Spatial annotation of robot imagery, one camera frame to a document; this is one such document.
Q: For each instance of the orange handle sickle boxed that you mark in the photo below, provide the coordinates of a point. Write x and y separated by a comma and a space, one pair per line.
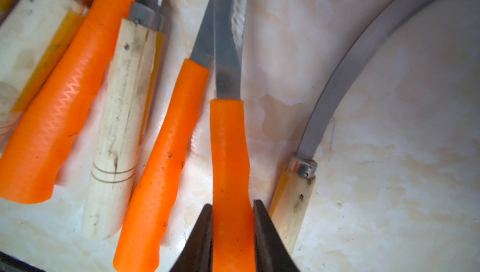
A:
233, 226

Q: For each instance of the wooden handle sickle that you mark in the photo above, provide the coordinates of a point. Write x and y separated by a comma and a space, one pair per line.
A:
130, 86
34, 36
297, 180

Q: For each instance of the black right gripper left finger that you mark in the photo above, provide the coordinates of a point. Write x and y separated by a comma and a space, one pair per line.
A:
197, 252

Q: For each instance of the orange handle sickle middle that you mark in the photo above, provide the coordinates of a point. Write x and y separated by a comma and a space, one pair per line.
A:
44, 137

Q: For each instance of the orange handle sickle right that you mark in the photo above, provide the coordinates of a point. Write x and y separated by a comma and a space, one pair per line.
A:
147, 216

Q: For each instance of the orange handle sickle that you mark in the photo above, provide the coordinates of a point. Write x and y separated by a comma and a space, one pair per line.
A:
44, 137
147, 216

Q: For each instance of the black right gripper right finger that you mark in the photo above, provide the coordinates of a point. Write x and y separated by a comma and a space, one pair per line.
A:
270, 252

